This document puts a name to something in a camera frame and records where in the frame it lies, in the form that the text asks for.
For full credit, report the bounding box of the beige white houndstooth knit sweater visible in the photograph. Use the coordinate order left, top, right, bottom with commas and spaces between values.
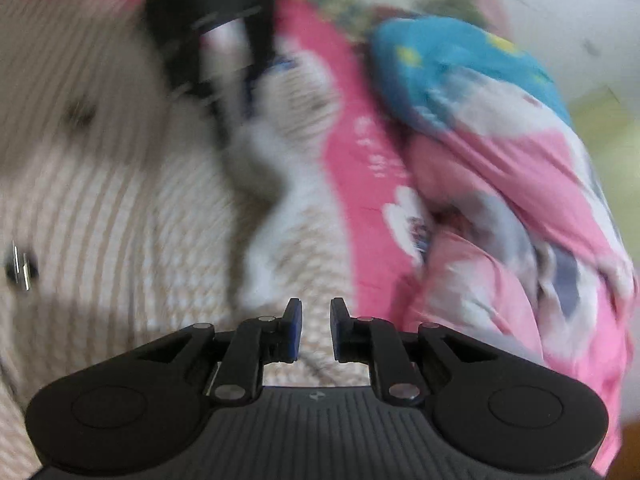
0, 0, 371, 470

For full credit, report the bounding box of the pink blue floral duvet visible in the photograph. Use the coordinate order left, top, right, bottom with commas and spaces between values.
369, 16, 639, 474

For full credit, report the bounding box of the pink floral bed sheet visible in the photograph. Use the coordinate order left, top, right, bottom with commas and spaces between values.
0, 0, 436, 340

